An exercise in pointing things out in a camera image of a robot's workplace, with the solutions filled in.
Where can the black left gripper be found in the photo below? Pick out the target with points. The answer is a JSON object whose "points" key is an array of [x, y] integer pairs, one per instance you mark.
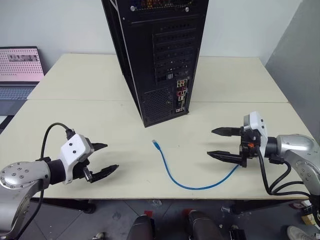
{"points": [[78, 170]]}

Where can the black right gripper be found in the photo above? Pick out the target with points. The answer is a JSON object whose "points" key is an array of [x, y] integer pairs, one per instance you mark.
{"points": [[248, 147]]}

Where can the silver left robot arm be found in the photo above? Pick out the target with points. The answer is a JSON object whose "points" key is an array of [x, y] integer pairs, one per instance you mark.
{"points": [[22, 175]]}

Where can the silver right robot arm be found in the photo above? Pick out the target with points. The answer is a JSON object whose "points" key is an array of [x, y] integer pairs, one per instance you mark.
{"points": [[297, 152]]}

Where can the red floor tape patch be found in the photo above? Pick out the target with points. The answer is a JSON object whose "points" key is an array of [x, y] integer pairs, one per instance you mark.
{"points": [[149, 213]]}

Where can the dark rounded shape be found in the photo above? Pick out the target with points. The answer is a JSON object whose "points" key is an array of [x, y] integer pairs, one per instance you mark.
{"points": [[141, 228], [202, 226]]}

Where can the small yellow cardboard box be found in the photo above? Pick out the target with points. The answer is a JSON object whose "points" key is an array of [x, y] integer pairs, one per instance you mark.
{"points": [[308, 219]]}

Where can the black computer tower case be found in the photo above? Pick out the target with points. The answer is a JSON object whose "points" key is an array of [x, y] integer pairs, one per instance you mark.
{"points": [[140, 50]]}

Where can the white shoe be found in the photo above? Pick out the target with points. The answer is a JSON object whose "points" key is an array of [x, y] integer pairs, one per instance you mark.
{"points": [[300, 233]]}

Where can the grey laptop with pink screen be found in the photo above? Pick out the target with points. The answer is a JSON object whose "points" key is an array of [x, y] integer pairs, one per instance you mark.
{"points": [[17, 67]]}

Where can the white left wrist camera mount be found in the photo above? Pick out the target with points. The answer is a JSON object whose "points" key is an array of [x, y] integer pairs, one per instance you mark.
{"points": [[75, 150]]}

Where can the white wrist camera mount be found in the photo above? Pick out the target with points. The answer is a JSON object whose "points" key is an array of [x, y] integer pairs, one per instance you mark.
{"points": [[258, 130], [75, 150]]}

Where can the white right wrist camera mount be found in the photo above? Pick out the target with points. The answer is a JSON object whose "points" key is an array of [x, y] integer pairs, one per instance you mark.
{"points": [[258, 130]]}

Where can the black table base frame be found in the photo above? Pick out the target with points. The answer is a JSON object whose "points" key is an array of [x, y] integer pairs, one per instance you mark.
{"points": [[265, 205], [67, 204]]}

